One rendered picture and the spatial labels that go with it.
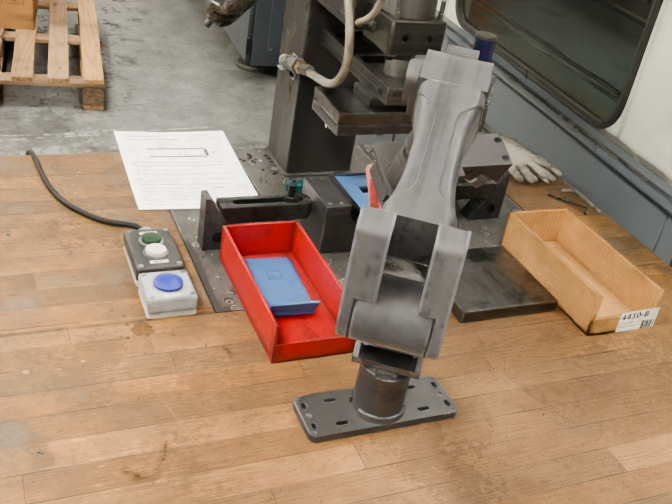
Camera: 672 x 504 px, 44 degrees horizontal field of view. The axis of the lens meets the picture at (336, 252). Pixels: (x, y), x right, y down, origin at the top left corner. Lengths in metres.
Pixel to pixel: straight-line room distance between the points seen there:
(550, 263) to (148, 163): 0.72
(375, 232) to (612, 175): 1.17
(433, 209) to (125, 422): 0.47
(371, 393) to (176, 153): 0.74
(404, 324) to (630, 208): 1.11
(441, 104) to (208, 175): 0.79
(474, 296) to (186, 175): 0.56
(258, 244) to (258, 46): 3.26
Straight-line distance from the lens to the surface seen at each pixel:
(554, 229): 1.49
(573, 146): 1.90
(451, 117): 0.77
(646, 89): 1.76
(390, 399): 0.99
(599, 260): 1.43
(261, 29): 4.45
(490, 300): 1.26
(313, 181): 1.34
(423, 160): 0.72
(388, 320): 0.69
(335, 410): 1.02
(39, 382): 1.05
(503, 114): 2.13
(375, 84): 1.24
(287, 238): 1.28
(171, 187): 1.45
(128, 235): 1.26
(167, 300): 1.13
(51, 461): 0.95
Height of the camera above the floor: 1.59
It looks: 31 degrees down
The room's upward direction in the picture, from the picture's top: 10 degrees clockwise
